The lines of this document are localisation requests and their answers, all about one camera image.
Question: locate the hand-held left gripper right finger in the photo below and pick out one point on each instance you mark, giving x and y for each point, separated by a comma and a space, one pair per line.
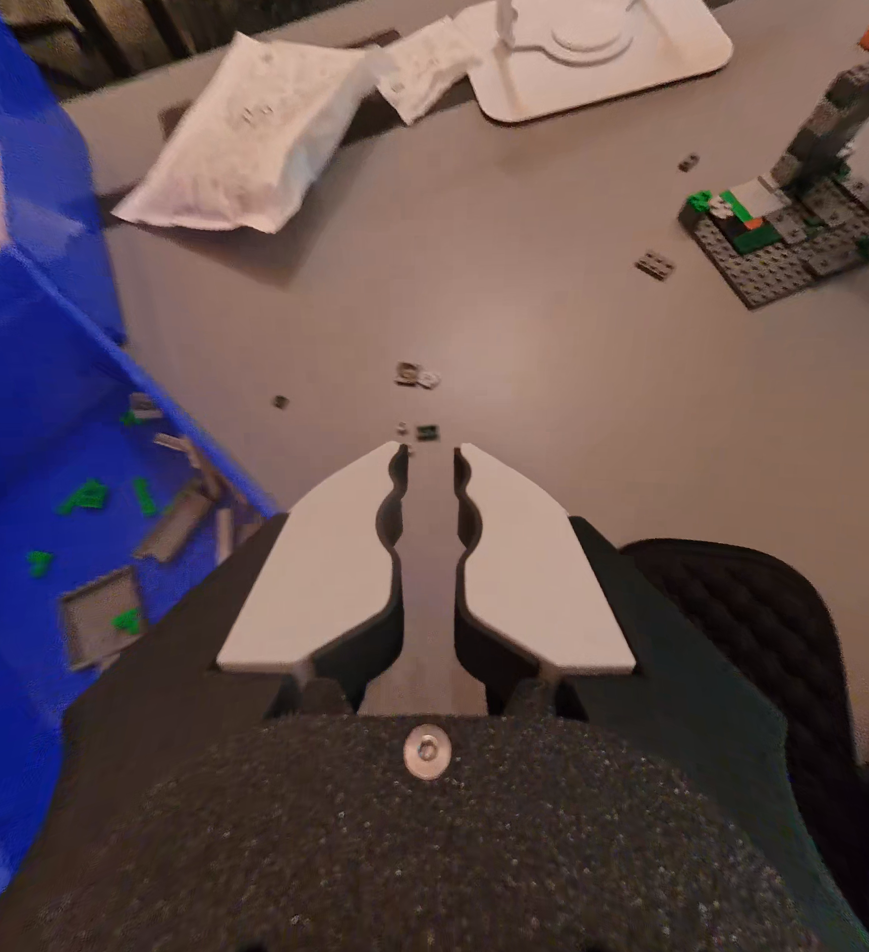
546, 587

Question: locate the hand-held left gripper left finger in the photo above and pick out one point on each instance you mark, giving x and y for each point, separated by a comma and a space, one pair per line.
315, 580

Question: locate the small green tile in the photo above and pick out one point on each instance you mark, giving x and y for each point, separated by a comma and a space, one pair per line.
427, 432

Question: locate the large blue divided bin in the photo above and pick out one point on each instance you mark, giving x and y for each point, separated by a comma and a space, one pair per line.
3, 520

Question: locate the dark grey brick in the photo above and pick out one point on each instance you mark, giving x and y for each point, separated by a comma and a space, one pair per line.
656, 266

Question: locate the grey toy brick model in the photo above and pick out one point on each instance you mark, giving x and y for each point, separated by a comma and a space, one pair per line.
769, 268

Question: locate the grey desk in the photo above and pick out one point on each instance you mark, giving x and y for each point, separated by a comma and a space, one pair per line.
553, 372

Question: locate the black chair armrest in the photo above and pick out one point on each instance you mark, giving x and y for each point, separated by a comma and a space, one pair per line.
746, 632

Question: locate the pile of loose toy bricks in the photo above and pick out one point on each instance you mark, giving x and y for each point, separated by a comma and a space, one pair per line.
99, 610

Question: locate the small black tile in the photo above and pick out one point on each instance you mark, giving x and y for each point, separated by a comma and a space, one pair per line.
407, 374

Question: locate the small white round piece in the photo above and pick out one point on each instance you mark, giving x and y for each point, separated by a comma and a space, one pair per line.
430, 380

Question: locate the white book stand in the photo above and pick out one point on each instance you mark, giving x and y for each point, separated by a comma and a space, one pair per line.
627, 82

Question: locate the small white paper bag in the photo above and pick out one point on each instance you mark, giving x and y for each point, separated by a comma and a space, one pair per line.
427, 67

